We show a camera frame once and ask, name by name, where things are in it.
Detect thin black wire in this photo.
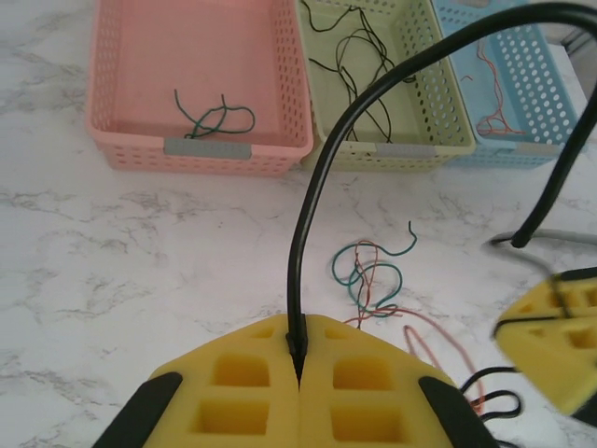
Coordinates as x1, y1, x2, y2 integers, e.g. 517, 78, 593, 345
459, 366, 521, 421
286, 0, 597, 370
300, 0, 369, 35
358, 7, 416, 144
310, 35, 396, 144

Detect green plastic basket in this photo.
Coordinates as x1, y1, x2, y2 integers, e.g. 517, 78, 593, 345
296, 0, 477, 175

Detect aluminium frame post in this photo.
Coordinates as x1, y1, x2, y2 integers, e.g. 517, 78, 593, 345
557, 21, 597, 64

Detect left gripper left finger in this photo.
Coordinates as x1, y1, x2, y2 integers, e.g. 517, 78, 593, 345
92, 313, 304, 448

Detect coloured wire pile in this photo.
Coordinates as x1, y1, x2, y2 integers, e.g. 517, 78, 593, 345
344, 240, 405, 328

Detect pink plastic basket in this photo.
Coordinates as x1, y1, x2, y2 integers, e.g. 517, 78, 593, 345
86, 0, 314, 178

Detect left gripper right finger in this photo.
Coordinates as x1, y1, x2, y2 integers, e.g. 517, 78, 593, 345
298, 313, 498, 448

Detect blue plastic basket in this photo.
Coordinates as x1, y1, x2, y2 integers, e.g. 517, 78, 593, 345
431, 0, 589, 168

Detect thin green wire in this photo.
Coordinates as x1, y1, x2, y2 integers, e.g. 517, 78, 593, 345
174, 88, 257, 140
331, 221, 419, 318

